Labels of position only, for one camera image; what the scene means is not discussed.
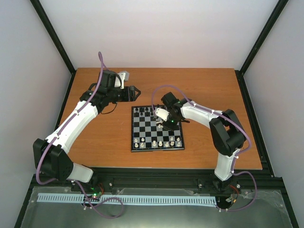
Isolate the black magnetic chess board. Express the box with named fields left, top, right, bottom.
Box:
left=131, top=105, right=185, bottom=152

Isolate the right black frame post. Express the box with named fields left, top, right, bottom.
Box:
left=238, top=0, right=289, bottom=73

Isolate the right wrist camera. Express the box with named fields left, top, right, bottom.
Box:
left=155, top=108, right=170, bottom=121

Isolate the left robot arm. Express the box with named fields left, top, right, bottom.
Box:
left=33, top=70, right=141, bottom=191

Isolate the black aluminium rail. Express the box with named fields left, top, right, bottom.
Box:
left=30, top=166, right=283, bottom=197

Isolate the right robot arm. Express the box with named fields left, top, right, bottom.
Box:
left=154, top=92, right=247, bottom=181

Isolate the left black frame post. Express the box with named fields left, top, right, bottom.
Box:
left=29, top=0, right=76, bottom=72

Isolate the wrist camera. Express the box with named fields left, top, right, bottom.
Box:
left=114, top=71, right=129, bottom=89
left=155, top=108, right=170, bottom=121

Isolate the light blue cable duct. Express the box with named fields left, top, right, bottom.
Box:
left=37, top=193, right=217, bottom=207

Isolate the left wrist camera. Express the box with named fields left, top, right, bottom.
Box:
left=114, top=71, right=129, bottom=89

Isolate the black frame post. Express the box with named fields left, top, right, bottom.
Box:
left=238, top=0, right=289, bottom=73
left=29, top=0, right=76, bottom=72

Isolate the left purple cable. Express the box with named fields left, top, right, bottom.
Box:
left=36, top=51, right=124, bottom=219

